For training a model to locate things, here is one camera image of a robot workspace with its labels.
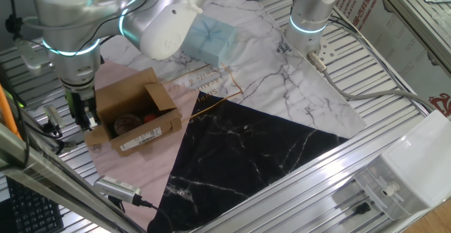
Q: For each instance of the black keyboard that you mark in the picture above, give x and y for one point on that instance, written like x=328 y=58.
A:
x=31 y=212

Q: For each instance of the white plastic enclosure box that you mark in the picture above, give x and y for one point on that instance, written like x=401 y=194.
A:
x=415 y=166

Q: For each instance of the light blue gift box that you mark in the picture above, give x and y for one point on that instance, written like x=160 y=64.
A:
x=215 y=46

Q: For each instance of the orange pole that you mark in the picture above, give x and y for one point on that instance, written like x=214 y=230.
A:
x=5 y=110

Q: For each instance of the marble pattern tablecloth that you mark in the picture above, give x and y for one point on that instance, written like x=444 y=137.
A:
x=267 y=85

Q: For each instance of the small orange basketball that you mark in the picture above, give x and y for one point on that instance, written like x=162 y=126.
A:
x=150 y=118

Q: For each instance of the brown cardboard box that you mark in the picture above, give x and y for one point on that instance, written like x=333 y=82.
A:
x=123 y=95

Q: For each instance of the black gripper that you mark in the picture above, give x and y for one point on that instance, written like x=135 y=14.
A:
x=81 y=99

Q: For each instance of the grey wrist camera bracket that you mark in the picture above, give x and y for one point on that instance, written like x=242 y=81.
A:
x=31 y=55

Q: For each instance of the black table plug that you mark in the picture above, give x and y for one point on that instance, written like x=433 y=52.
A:
x=363 y=208

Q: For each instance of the small silver camera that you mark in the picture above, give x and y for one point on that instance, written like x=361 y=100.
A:
x=53 y=115

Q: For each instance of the printed cardboard panel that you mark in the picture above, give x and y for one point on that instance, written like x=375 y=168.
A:
x=398 y=43

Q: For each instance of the silver depth camera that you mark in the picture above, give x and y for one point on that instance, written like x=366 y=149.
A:
x=116 y=189

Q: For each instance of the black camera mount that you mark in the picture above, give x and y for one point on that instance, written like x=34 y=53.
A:
x=53 y=129

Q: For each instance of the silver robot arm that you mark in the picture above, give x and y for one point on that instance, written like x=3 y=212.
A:
x=70 y=14

